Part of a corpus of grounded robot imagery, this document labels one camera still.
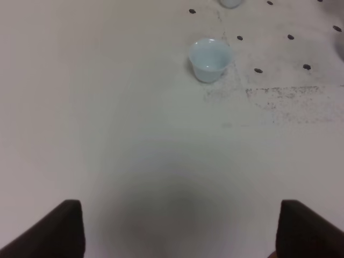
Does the near light blue teacup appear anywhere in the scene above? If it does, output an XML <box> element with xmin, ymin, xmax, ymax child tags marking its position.
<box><xmin>189</xmin><ymin>38</ymin><xmax>233</xmax><ymax>83</ymax></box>

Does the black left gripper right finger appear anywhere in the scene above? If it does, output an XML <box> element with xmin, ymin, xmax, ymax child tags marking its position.
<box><xmin>275</xmin><ymin>200</ymin><xmax>343</xmax><ymax>257</ymax></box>

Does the far light blue teacup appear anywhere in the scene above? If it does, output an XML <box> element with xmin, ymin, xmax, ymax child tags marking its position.
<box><xmin>220</xmin><ymin>0</ymin><xmax>242</xmax><ymax>9</ymax></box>

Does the light blue teacup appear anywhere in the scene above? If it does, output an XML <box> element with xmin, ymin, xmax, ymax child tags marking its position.
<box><xmin>220</xmin><ymin>0</ymin><xmax>242</xmax><ymax>9</ymax></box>
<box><xmin>189</xmin><ymin>38</ymin><xmax>233</xmax><ymax>83</ymax></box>

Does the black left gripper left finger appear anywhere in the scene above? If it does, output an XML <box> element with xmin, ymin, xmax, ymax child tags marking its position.
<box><xmin>1</xmin><ymin>199</ymin><xmax>86</xmax><ymax>258</ymax></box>

